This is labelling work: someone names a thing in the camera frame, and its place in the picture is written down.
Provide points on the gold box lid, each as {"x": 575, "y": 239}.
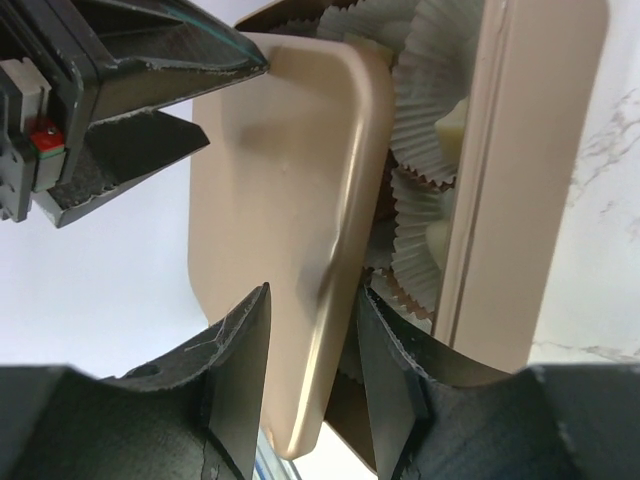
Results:
{"x": 285, "y": 195}

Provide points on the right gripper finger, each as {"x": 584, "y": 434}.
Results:
{"x": 192, "y": 413}
{"x": 437, "y": 414}

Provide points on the cream square chocolate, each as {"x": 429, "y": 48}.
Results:
{"x": 382, "y": 51}
{"x": 450, "y": 131}

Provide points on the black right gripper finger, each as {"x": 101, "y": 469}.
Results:
{"x": 116, "y": 156}
{"x": 152, "y": 54}

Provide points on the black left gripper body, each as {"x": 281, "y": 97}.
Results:
{"x": 49, "y": 88}

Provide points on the cream oval chocolate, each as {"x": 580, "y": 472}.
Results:
{"x": 437, "y": 238}

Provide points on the gold chocolate box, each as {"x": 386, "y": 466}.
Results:
{"x": 528, "y": 69}

